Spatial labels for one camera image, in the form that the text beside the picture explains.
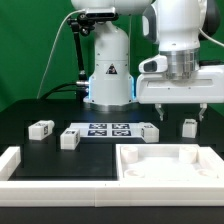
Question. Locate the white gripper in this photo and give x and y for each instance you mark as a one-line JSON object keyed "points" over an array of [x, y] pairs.
{"points": [[203, 86]]}

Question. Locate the white square table top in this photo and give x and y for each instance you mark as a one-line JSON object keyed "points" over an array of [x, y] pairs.
{"points": [[168, 162]]}

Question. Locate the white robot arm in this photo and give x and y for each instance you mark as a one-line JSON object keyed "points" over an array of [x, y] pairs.
{"points": [[147, 52]]}

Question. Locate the marker tag sheet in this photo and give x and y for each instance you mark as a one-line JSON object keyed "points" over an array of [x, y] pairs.
{"points": [[110, 130]]}

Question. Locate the white U-shaped fence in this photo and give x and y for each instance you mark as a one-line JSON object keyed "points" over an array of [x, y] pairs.
{"points": [[132, 192]]}

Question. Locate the camera on mount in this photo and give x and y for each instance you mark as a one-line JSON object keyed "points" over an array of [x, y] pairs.
{"points": [[100, 13]]}

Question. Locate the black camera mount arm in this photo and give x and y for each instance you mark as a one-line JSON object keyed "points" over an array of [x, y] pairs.
{"points": [[79, 50]]}

